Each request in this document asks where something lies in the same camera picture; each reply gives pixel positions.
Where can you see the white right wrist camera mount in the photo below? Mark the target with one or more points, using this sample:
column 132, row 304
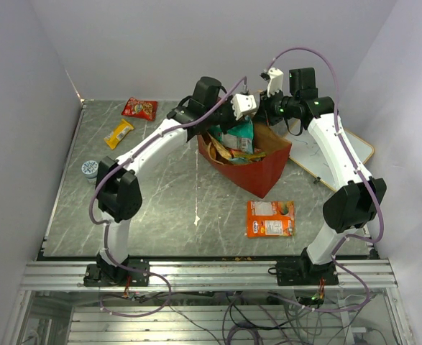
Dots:
column 274, row 78

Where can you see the small red snack packet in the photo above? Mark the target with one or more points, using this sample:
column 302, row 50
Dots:
column 140, row 109

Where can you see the orange Kettle chips bag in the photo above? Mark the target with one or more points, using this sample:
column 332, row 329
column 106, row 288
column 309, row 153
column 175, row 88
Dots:
column 217, row 152

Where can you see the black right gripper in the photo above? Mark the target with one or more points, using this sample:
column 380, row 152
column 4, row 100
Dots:
column 264, row 113

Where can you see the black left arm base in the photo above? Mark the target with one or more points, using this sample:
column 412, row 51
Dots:
column 103, row 274

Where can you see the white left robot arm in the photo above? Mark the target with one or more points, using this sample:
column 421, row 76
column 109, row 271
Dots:
column 118, row 197

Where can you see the blue white round tin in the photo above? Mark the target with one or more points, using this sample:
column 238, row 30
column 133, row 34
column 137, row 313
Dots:
column 90, row 170

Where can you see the aluminium frame rails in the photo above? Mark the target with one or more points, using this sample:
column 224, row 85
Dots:
column 67, row 276

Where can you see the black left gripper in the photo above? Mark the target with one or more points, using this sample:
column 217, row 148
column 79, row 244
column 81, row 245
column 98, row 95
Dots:
column 234, row 123

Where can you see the red brown paper bag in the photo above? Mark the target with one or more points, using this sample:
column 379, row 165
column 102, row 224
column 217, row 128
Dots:
column 258, row 178

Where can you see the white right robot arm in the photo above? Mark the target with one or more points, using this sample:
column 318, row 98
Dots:
column 358, row 195

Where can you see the orange snack packet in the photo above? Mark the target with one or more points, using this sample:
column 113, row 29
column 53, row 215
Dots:
column 270, row 219

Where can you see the colourful fruit candy bag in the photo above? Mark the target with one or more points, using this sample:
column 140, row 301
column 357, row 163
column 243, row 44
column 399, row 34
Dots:
column 242, row 158

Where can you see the yellow snack bar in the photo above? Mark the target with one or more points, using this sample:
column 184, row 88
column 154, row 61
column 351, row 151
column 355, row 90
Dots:
column 118, row 134

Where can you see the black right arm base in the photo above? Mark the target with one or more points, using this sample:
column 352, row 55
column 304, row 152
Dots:
column 299, row 270

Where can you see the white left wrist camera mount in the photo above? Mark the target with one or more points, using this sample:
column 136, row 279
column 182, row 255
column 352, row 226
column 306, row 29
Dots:
column 243, row 105

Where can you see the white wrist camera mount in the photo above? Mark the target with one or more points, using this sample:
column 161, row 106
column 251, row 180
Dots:
column 243, row 105
column 274, row 78

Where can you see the teal snack packet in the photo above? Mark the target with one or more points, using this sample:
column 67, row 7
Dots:
column 240, row 137

